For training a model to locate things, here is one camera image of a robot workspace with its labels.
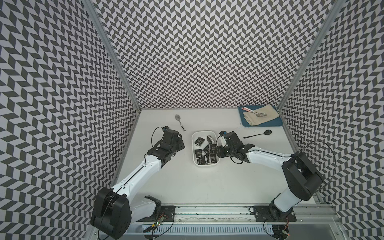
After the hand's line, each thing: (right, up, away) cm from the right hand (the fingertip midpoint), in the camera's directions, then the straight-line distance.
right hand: (216, 152), depth 90 cm
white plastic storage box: (-8, +2, +4) cm, 9 cm away
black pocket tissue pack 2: (-10, +6, +9) cm, 15 cm away
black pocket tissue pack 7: (-9, -5, -2) cm, 10 cm away
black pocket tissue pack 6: (-11, -1, +2) cm, 11 cm away
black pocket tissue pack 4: (-6, +1, +4) cm, 7 cm away
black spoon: (+37, +12, +12) cm, 41 cm away
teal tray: (+43, +18, +16) cm, 50 cm away
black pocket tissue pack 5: (-2, +2, +2) cm, 3 cm away
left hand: (-21, +7, -5) cm, 23 cm away
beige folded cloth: (+30, +20, +21) cm, 42 cm away
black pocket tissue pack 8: (-2, -3, -1) cm, 4 cm away
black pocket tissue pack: (0, +3, -11) cm, 11 cm away
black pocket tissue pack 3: (-3, +7, +8) cm, 11 cm away
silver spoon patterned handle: (-27, +22, +22) cm, 41 cm away
